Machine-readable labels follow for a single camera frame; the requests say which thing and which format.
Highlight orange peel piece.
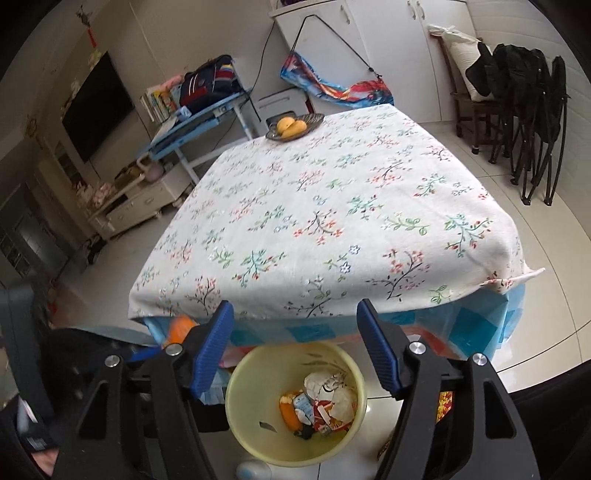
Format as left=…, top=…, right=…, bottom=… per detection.
left=164, top=315, right=199, bottom=346

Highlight white paper wrapper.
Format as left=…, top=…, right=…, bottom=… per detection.
left=304, top=371, right=358, bottom=425

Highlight curled orange peel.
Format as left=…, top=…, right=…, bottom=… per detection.
left=279, top=393, right=304, bottom=432

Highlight blue milk carton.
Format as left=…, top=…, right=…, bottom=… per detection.
left=293, top=392, right=315, bottom=426

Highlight orange red snack bag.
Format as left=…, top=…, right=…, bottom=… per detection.
left=312, top=400, right=348, bottom=436

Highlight yellow trash bin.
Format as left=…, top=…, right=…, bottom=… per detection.
left=225, top=342, right=367, bottom=468

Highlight floral white tablecloth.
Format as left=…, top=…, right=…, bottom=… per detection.
left=128, top=105, right=535, bottom=321

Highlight white tv cabinet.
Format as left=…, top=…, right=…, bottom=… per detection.
left=88, top=165, right=192, bottom=240

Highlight pink kettlebell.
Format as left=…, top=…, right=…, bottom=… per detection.
left=136, top=154, right=164, bottom=183

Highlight blue study desk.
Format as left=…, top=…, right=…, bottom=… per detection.
left=136, top=90, right=256, bottom=185

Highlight woven wicker fruit basket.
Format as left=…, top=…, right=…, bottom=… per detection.
left=266, top=113, right=325, bottom=142

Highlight upper yellow mango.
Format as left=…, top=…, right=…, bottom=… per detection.
left=276, top=116, right=296, bottom=135

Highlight yellow mango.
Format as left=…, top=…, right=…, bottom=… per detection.
left=281, top=120, right=308, bottom=140
left=276, top=116, right=296, bottom=135

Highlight lower yellow mango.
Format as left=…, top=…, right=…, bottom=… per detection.
left=281, top=120, right=308, bottom=140

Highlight row of books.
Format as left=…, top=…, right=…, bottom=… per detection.
left=139, top=75, right=184, bottom=124

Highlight white air purifier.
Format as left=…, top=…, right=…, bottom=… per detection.
left=256, top=88, right=310, bottom=126

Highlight dark striped backpack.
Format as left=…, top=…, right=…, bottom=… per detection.
left=179, top=54, right=243, bottom=114

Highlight colorful hanging fabric bag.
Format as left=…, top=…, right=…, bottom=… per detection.
left=280, top=52, right=394, bottom=109

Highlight black folding chairs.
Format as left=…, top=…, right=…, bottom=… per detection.
left=467, top=42, right=570, bottom=206

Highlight wooden chair with cushion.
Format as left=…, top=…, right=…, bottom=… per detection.
left=428, top=24, right=501, bottom=155

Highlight white tall cabinet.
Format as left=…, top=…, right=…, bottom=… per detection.
left=270, top=0, right=475, bottom=123

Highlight black wall television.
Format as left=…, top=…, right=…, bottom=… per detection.
left=61, top=52, right=134, bottom=163

